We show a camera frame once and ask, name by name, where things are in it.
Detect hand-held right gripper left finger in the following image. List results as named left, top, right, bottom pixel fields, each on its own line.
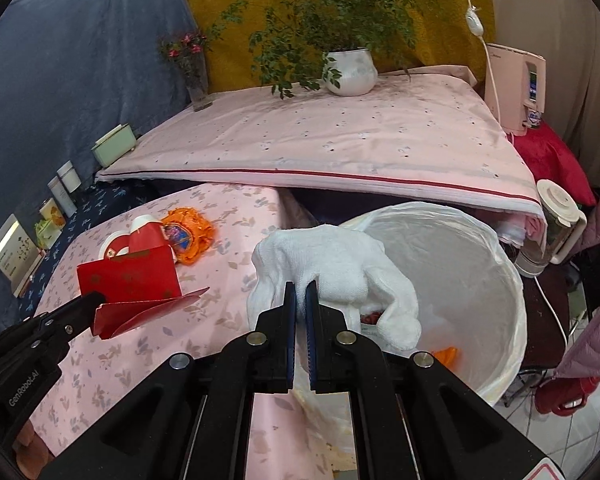
left=40, top=282, right=299, bottom=480

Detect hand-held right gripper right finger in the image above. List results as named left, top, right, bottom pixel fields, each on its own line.
left=305, top=280, right=551, bottom=480

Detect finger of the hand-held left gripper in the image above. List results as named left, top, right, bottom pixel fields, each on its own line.
left=40, top=290, right=109, bottom=362

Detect red paper envelope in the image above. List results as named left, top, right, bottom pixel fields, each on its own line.
left=76, top=245, right=211, bottom=339

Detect large white waffle towel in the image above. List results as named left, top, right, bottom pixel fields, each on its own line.
left=247, top=224, right=422, bottom=352

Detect trash bin with white liner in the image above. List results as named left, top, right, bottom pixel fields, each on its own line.
left=291, top=201, right=527, bottom=407

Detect person's left hand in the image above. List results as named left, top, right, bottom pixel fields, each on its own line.
left=16, top=422, right=54, bottom=471

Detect white red paper cup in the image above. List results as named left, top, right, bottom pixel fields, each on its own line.
left=99, top=230, right=131, bottom=262

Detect white card box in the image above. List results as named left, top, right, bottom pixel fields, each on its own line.
left=0, top=214, right=46, bottom=297

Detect yellow green packet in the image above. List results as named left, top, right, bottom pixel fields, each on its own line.
left=34, top=217, right=61, bottom=251

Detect pink rabbit print tablecloth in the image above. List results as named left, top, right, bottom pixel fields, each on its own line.
left=17, top=182, right=362, bottom=480

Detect small green orange box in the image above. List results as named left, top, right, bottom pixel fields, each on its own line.
left=37, top=197, right=64, bottom=232

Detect navy floral cloth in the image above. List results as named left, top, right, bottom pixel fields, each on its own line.
left=17, top=180, right=157, bottom=322

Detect white bottle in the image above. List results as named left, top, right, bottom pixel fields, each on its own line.
left=47, top=176, right=78, bottom=217

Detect white jar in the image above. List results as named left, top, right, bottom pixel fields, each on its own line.
left=56, top=161, right=81, bottom=194

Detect orange packet with blue print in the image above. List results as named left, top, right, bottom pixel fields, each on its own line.
left=160, top=207, right=216, bottom=265

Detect pale green box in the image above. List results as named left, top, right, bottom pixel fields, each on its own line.
left=91, top=123, right=139, bottom=169

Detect pink quilt with red stripe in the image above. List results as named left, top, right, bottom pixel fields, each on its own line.
left=95, top=65, right=549, bottom=242

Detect blue grey curtain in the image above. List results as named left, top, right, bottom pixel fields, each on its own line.
left=0, top=0, right=202, bottom=337

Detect red handbag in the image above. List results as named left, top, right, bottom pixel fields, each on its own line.
left=536, top=374, right=600, bottom=416

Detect glass vase with pink flowers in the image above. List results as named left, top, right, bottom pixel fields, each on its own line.
left=160, top=32, right=217, bottom=112

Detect green plant in white pot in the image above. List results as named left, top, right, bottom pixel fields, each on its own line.
left=207, top=0, right=442, bottom=102

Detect white blender jug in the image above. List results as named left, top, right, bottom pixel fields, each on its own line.
left=514, top=179, right=587, bottom=279

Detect red cloth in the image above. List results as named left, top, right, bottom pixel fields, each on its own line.
left=511, top=122, right=599, bottom=209

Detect pink white water dispenser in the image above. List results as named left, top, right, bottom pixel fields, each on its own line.
left=484, top=42, right=547, bottom=137

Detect beige curtain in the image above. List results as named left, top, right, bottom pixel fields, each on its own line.
left=485, top=0, right=600, bottom=187

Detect white power cord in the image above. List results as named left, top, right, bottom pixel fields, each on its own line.
left=531, top=274, right=572, bottom=357

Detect white cable with switch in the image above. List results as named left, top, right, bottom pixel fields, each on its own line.
left=452, top=0, right=512, bottom=134

